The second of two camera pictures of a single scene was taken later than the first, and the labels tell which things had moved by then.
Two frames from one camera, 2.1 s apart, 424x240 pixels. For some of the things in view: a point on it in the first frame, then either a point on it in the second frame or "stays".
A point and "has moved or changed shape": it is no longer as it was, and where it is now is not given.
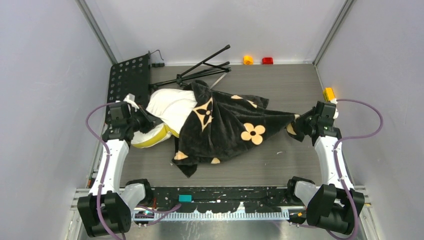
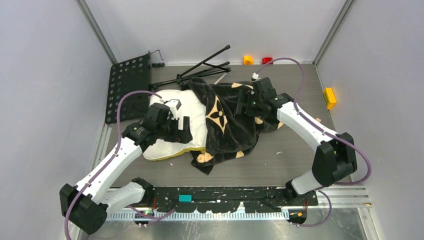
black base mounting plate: (222, 198) stays
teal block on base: (185, 198) stays
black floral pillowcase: (224, 125) has moved or changed shape
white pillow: (170, 106) has moved or changed shape
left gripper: (153, 120) → (181, 136)
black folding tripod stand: (200, 69) stays
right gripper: (301, 119) → (245, 96)
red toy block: (267, 61) stays
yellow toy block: (328, 94) stays
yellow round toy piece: (248, 60) stays
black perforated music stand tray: (131, 76) stays
